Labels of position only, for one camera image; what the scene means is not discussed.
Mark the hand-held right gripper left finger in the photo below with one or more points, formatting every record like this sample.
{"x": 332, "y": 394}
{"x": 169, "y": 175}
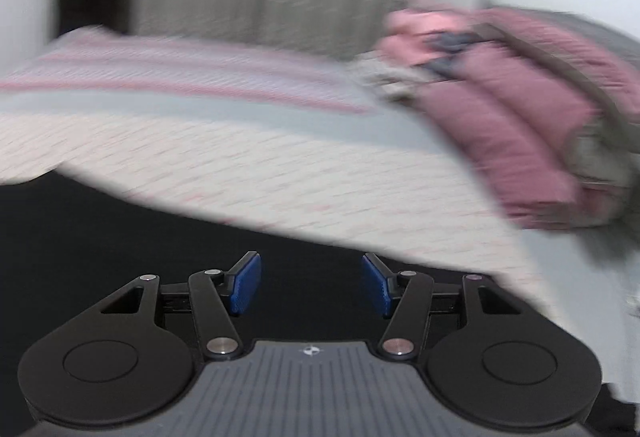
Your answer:
{"x": 246, "y": 284}

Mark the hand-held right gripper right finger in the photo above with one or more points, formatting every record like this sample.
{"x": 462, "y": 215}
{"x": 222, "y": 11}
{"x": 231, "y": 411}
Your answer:
{"x": 375, "y": 284}

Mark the black pants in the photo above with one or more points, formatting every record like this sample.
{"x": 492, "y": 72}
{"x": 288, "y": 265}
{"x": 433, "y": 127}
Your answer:
{"x": 150, "y": 242}

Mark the striped bed blanket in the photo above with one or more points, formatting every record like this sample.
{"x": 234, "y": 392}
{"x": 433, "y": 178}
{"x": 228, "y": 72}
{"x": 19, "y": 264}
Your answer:
{"x": 225, "y": 142}

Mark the pink folded quilt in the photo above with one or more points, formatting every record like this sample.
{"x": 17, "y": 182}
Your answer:
{"x": 505, "y": 117}

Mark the dark navy cloth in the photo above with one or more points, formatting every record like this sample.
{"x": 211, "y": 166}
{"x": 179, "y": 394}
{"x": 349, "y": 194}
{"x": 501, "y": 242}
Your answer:
{"x": 452, "y": 49}

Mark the grey cloth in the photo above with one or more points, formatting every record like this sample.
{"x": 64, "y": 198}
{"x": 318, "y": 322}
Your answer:
{"x": 607, "y": 162}

